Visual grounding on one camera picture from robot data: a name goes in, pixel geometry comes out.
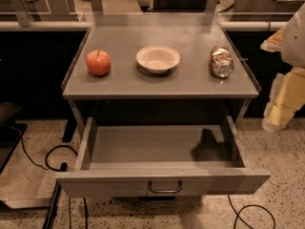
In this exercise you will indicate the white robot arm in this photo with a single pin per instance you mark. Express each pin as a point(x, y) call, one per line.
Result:
point(289, 41)

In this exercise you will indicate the white bowl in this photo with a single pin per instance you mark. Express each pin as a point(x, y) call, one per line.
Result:
point(158, 58)

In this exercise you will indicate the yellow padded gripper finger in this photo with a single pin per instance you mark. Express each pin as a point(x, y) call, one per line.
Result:
point(287, 96)

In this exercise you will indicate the grey top drawer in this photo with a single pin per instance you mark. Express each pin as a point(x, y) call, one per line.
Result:
point(161, 161)

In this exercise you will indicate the white rail left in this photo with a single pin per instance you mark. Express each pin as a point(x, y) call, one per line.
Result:
point(46, 26)

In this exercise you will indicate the dark object left edge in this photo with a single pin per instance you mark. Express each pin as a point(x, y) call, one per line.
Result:
point(10, 131)

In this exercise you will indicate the white rail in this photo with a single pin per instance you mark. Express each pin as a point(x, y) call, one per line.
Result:
point(253, 26)
point(46, 26)

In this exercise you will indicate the crushed metal can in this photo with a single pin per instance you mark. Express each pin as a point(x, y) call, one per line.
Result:
point(221, 61)

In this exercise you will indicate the red apple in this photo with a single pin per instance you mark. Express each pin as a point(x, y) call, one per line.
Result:
point(99, 63)

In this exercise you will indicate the white rail right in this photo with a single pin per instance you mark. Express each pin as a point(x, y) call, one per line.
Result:
point(253, 26)

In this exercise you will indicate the grey drawer cabinet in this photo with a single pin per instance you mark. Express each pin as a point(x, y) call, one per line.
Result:
point(164, 78)

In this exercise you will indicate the black floor bar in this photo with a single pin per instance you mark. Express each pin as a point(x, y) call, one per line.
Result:
point(51, 213)

